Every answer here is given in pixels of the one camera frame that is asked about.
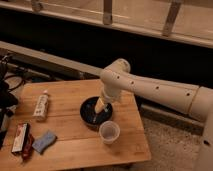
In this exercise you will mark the yellowish flat end effector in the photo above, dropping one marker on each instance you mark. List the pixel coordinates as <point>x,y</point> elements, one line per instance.
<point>100,105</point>

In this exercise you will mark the black ceramic bowl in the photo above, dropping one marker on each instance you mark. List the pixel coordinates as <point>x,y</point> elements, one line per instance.
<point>87,112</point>

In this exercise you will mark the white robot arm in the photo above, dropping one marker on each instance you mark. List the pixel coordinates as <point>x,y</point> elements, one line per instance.
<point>193,100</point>

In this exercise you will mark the translucent plastic cup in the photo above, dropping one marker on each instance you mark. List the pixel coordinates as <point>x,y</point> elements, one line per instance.
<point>109,132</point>

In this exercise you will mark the wooden table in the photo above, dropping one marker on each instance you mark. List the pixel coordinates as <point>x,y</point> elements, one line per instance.
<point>76,146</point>

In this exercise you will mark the white tube bottle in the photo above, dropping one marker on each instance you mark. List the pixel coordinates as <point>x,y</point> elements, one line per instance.
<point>41,106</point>

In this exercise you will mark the blue sponge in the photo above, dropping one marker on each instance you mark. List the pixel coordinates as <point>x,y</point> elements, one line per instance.
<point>44,142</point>

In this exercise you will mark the red white box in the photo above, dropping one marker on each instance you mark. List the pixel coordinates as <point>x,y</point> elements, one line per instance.
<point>21,134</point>

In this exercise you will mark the dark red wrapped bar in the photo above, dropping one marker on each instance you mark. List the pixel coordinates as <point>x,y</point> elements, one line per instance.
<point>28,147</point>

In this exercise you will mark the black equipment with cables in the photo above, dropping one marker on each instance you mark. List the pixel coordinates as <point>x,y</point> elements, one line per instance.
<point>7,99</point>

